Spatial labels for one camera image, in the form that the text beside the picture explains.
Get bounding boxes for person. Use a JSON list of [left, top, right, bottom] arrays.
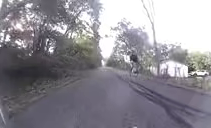
[[129, 50, 141, 72]]

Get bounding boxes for bicycle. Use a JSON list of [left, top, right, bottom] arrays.
[[129, 61, 141, 77]]

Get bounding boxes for cluster of trees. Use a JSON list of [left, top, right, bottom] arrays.
[[105, 18, 161, 73]]

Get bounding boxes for grey asphalt road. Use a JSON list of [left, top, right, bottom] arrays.
[[5, 66, 211, 128]]

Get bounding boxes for pole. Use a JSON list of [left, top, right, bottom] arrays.
[[140, 0, 161, 77]]

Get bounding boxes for dark wood of trees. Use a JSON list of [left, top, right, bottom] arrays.
[[0, 0, 104, 98]]

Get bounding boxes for white building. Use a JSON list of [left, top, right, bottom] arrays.
[[155, 59, 190, 79]]

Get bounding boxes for leaf-strewn verge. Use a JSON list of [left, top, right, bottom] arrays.
[[2, 74, 83, 115]]

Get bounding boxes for row of green trees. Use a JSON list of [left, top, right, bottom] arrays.
[[159, 43, 211, 73]]

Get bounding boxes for fence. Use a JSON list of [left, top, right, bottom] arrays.
[[164, 75, 211, 93]]

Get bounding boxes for white car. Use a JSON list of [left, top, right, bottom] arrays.
[[189, 69, 210, 78]]

